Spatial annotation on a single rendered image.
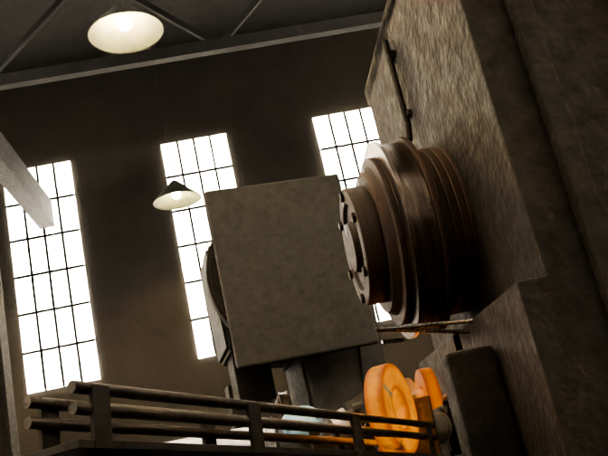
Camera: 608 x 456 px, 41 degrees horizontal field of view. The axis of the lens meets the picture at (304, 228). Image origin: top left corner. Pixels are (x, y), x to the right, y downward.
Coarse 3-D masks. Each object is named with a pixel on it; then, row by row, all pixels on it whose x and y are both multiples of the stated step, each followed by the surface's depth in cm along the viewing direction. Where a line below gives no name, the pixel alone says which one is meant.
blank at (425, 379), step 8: (424, 368) 201; (416, 376) 204; (424, 376) 197; (432, 376) 197; (416, 384) 206; (424, 384) 196; (432, 384) 195; (424, 392) 197; (432, 392) 194; (440, 392) 194; (432, 400) 194; (440, 400) 194; (432, 408) 194
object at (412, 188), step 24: (408, 168) 177; (408, 192) 173; (408, 216) 170; (432, 216) 172; (408, 240) 173; (432, 240) 171; (432, 264) 172; (432, 288) 174; (432, 312) 179; (408, 336) 191
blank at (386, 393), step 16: (384, 368) 134; (368, 384) 132; (384, 384) 132; (400, 384) 139; (368, 400) 130; (384, 400) 130; (400, 400) 139; (400, 416) 138; (416, 416) 141; (384, 448) 130; (400, 448) 130; (416, 448) 136
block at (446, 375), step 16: (464, 352) 158; (480, 352) 158; (448, 368) 158; (464, 368) 157; (480, 368) 157; (496, 368) 157; (448, 384) 159; (464, 384) 156; (480, 384) 156; (496, 384) 156; (448, 400) 162; (464, 400) 155; (480, 400) 155; (496, 400) 155; (464, 416) 154; (480, 416) 154; (496, 416) 154; (464, 432) 154; (480, 432) 153; (496, 432) 154; (512, 432) 154; (464, 448) 156; (480, 448) 153; (496, 448) 153; (512, 448) 153
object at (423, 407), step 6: (426, 396) 142; (414, 402) 143; (420, 402) 142; (426, 402) 142; (420, 408) 142; (426, 408) 141; (420, 414) 142; (426, 414) 141; (432, 414) 141; (420, 420) 141; (426, 420) 141; (432, 420) 140; (432, 432) 140; (438, 438) 139; (420, 444) 140; (426, 444) 140; (438, 444) 139; (420, 450) 140; (426, 450) 139; (438, 450) 138
